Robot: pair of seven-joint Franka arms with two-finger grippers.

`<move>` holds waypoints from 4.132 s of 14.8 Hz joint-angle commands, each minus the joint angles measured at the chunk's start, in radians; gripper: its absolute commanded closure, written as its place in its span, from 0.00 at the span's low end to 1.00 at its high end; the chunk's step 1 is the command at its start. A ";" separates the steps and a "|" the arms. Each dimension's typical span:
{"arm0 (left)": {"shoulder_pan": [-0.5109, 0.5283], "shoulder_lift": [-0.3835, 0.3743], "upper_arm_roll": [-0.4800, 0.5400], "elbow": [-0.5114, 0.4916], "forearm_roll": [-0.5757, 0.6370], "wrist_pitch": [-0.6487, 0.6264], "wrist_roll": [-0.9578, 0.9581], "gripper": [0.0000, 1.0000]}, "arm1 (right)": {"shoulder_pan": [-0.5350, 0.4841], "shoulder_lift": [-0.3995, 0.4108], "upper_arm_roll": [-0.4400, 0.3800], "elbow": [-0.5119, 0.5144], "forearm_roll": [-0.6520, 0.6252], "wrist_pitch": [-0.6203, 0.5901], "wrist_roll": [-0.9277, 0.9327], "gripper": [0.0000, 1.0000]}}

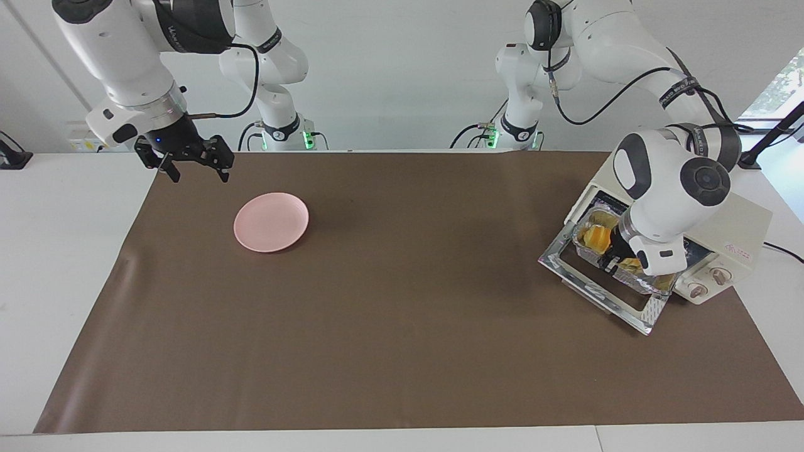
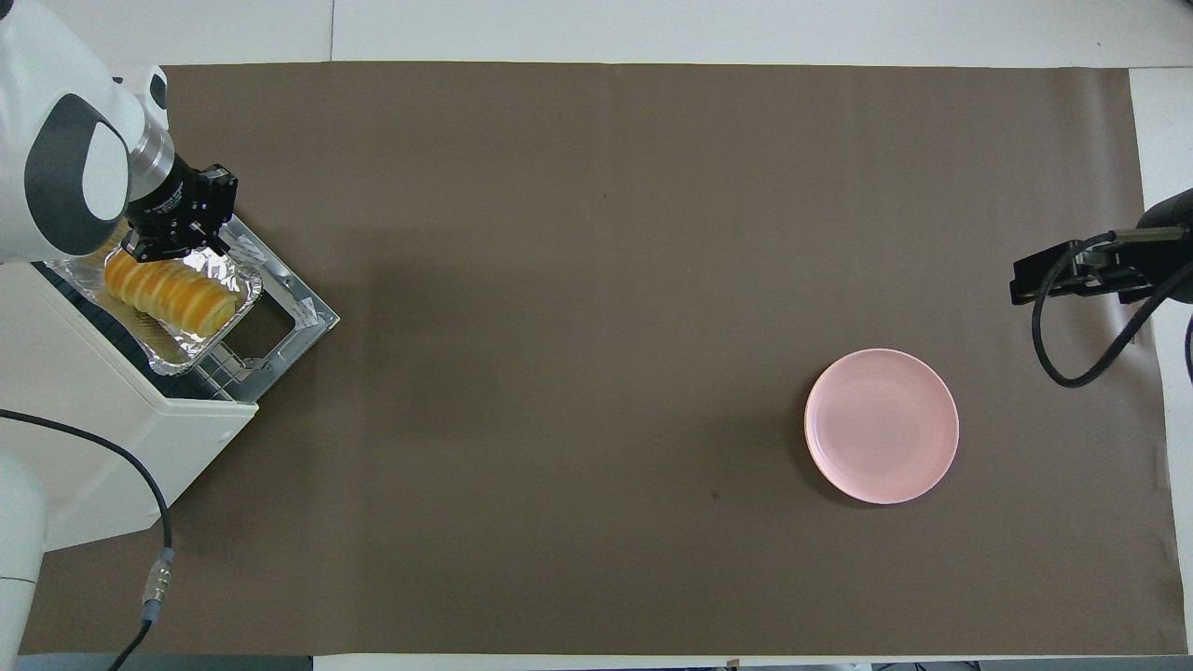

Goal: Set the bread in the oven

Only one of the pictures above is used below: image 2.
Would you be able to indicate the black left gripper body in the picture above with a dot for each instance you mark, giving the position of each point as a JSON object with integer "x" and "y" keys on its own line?
{"x": 182, "y": 210}

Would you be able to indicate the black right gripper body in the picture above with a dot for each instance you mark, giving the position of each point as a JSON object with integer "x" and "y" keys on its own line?
{"x": 1062, "y": 275}

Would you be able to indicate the aluminium foil tray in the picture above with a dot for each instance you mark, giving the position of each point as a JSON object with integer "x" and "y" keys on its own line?
{"x": 238, "y": 284}

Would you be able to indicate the yellow ridged bread loaf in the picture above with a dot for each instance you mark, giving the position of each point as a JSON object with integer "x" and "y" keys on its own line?
{"x": 168, "y": 294}

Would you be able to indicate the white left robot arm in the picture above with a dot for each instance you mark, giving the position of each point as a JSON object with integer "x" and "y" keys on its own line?
{"x": 56, "y": 84}

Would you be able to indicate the glass toaster oven door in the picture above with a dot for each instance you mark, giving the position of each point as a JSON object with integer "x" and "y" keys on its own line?
{"x": 309, "y": 312}

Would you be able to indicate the cream toaster oven body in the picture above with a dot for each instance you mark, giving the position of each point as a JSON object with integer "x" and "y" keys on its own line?
{"x": 93, "y": 438}

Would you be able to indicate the pink round plate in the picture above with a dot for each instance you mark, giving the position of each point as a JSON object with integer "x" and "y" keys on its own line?
{"x": 881, "y": 427}

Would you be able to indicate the brown table mat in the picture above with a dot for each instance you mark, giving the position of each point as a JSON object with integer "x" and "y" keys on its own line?
{"x": 596, "y": 326}

